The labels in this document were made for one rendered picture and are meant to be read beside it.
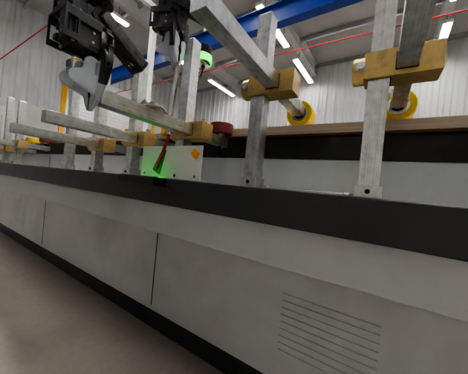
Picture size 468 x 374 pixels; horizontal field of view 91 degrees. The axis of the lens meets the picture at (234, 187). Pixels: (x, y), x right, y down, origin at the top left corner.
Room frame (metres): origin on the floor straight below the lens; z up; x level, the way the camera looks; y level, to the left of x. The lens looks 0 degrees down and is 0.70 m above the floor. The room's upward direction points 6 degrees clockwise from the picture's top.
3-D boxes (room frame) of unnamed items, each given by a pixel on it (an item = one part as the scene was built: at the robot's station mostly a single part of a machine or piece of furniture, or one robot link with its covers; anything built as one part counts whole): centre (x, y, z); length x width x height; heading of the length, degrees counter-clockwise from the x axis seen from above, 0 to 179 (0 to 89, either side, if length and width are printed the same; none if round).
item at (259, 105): (0.57, -0.04, 0.89); 0.04 x 0.04 x 0.48; 58
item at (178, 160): (0.70, 0.21, 0.75); 0.26 x 0.01 x 0.10; 58
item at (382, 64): (0.43, -0.27, 0.95); 0.14 x 0.06 x 0.05; 58
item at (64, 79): (0.43, 0.31, 0.86); 0.06 x 0.03 x 0.09; 148
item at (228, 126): (0.80, 0.06, 0.85); 0.08 x 0.08 x 0.11
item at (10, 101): (1.64, 1.65, 0.93); 0.04 x 0.04 x 0.48; 58
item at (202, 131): (0.69, 0.15, 0.85); 0.14 x 0.06 x 0.05; 58
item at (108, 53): (0.43, 0.27, 0.91); 0.05 x 0.02 x 0.09; 58
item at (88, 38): (0.42, 0.30, 0.97); 0.09 x 0.08 x 0.12; 148
